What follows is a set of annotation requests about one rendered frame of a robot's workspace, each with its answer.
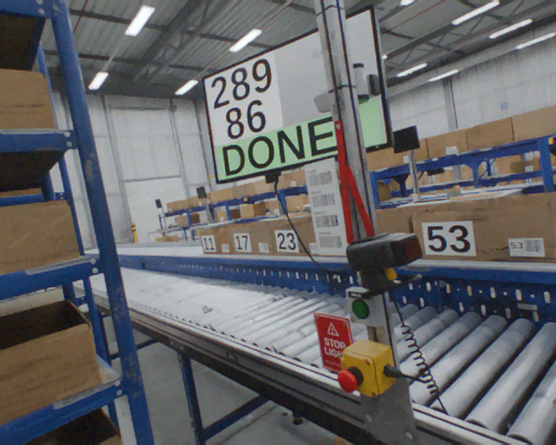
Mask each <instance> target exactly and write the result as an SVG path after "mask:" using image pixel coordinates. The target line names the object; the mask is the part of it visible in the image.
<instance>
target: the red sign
mask: <svg viewBox="0 0 556 445"><path fill-rule="evenodd" d="M313 316H314V322H315V328H316V329H317V334H318V340H319V351H320V357H321V364H322V367H325V368H327V369H330V370H334V372H336V373H339V372H340V371H341V370H342V366H341V360H340V357H341V351H344V350H345V349H346V348H348V347H349V346H351V345H352V344H354V342H353V340H352V336H351V330H350V324H349V319H345V318H340V316H334V315H329V314H323V313H313Z"/></svg>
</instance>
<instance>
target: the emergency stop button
mask: <svg viewBox="0 0 556 445"><path fill-rule="evenodd" d="M337 381H338V384H339V386H340V387H341V388H342V389H343V390H344V391H345V392H347V393H353V392H355V391H356V389H357V381H356V377H355V375H354V374H353V373H350V372H349V371H346V369H344V371H340V372H339V373H338V375H337Z"/></svg>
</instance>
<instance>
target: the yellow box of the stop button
mask: <svg viewBox="0 0 556 445"><path fill-rule="evenodd" d="M340 360H341V366H342V371H344V369H346V371H349V372H350V373H353V374H354V375H355V377H356V381H357V389H356V391H357V392H360V393H363V394H365V395H366V396H373V397H375V396H378V395H381V393H382V392H384V391H385V390H387V389H388V388H390V387H391V386H392V384H393V383H394V382H396V379H400V378H402V377H405V378H408V379H411V380H414V381H419V382H423V384H426V380H422V379H418V378H416V377H413V376H409V374H406V373H403V372H402V371H401V370H400V369H399V368H396V366H394V362H393V355H392V349H391V346H389V345H385V344H381V343H376V342H373V341H368V340H365V339H360V340H358V341H356V342H355V343H354V344H352V345H351V346H349V347H348V348H346V349H345V350H344V351H341V357H340Z"/></svg>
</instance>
